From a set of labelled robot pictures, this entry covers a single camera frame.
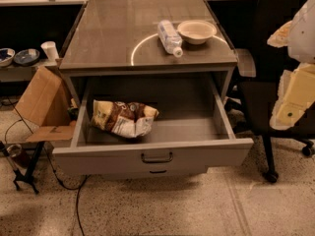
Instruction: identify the brown chip bag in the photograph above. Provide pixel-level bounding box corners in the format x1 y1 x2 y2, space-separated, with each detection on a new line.
91 100 158 139

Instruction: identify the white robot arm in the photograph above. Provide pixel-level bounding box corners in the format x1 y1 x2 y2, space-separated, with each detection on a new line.
267 0 315 130

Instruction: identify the open grey top drawer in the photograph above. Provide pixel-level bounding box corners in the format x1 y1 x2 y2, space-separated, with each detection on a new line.
53 73 253 178

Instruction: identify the grey drawer cabinet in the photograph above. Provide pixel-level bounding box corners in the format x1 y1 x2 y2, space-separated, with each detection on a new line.
60 0 236 103

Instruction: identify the clear plastic water bottle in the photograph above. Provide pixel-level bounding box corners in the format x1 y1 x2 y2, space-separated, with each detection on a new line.
157 20 183 58

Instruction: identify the beige paper bowl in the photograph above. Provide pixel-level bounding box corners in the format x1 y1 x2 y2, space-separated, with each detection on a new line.
177 20 217 45

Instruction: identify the brown cardboard box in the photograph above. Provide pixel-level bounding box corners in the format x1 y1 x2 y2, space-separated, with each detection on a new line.
16 66 75 142

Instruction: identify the white paper cup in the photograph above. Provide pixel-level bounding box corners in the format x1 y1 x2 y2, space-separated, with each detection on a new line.
40 41 59 61

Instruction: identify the blue patterned bowl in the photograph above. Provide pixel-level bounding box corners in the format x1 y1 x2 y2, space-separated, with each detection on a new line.
14 48 40 66

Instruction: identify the grey side shelf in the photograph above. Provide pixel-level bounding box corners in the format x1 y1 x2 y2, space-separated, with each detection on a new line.
0 60 57 83

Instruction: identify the black metal stand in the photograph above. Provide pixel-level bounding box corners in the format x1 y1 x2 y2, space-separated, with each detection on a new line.
0 142 44 194

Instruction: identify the white and blue bowl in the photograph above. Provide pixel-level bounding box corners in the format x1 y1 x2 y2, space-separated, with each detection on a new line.
0 48 15 67

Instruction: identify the black office chair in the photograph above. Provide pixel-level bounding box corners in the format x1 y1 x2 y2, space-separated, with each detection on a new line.
225 0 315 183

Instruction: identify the lower drawer black handle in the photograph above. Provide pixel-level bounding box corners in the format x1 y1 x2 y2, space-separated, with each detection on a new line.
150 170 167 174

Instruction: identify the black floor cable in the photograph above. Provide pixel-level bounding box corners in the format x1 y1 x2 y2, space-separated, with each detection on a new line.
0 95 89 236

